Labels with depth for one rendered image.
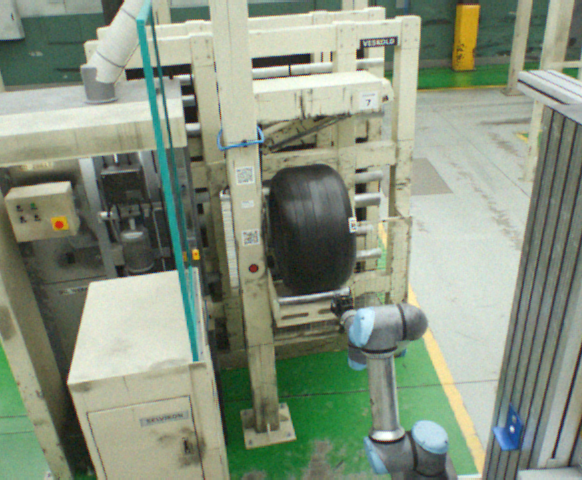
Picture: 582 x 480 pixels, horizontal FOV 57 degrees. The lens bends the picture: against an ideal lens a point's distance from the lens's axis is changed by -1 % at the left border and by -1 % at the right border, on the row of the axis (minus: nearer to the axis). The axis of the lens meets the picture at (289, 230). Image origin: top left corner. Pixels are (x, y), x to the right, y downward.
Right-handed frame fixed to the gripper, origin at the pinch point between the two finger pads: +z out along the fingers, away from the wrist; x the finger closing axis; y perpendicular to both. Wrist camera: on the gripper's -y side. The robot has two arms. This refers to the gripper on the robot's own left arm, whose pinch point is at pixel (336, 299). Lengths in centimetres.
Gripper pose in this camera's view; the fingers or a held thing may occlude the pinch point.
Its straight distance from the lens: 233.6
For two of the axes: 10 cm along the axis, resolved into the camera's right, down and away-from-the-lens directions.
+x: -9.8, 1.3, -1.5
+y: -0.7, -9.3, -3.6
